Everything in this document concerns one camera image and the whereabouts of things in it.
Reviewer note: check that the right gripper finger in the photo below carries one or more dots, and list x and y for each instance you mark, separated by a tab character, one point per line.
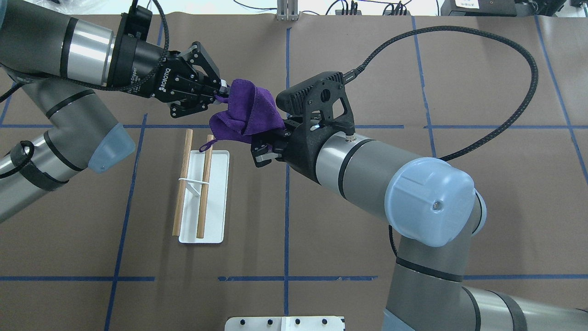
265	151
285	132

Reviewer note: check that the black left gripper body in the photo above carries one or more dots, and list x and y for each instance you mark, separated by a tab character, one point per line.
140	64

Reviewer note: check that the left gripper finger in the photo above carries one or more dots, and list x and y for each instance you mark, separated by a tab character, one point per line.
207	71
181	106

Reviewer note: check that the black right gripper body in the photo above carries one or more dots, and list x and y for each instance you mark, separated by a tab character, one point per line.
303	149

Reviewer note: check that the purple microfiber towel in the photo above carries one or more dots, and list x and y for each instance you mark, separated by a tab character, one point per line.
250	110

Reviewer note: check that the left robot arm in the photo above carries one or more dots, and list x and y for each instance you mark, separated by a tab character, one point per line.
60	62

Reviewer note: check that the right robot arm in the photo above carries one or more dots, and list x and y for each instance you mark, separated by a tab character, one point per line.
434	207

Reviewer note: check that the wooden rack rod left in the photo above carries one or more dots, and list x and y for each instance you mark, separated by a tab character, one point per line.
186	150

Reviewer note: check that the wooden rack rod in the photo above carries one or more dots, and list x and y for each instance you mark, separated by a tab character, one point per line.
186	150
204	190

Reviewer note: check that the white towel rack base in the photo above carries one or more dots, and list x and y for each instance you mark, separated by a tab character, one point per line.
214	230

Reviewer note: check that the wooden rack rod right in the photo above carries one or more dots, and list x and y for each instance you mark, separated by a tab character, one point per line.
204	190

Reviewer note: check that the black power box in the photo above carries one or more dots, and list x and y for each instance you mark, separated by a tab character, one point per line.
490	8

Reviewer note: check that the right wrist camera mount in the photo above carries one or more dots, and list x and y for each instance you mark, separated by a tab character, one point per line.
322	97

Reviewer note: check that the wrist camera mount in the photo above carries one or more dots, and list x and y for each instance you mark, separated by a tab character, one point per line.
136	22
322	97

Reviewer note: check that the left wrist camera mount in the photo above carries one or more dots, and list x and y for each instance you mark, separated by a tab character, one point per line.
136	22

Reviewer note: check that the aluminium frame post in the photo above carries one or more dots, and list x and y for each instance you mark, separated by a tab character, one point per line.
288	10

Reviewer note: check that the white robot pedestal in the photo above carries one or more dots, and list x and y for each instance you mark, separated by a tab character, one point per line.
286	323

